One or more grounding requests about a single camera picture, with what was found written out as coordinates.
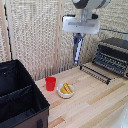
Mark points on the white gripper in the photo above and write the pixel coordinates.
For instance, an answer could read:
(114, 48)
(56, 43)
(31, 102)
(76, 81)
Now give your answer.
(81, 26)

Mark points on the black toaster oven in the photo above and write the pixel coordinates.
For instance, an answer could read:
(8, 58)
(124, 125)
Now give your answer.
(111, 56)

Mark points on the bamboo screen divider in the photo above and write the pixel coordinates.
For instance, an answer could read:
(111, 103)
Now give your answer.
(30, 36)

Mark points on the yellow food piece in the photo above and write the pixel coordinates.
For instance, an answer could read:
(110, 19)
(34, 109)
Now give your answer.
(66, 89)

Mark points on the red plastic cup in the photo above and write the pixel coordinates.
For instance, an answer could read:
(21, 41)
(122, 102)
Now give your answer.
(50, 83)

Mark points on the white bowl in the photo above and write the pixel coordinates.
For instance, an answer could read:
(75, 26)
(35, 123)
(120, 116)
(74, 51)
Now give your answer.
(66, 95)

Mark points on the black fabric storage box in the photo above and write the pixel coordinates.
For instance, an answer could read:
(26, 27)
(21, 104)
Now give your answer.
(18, 96)

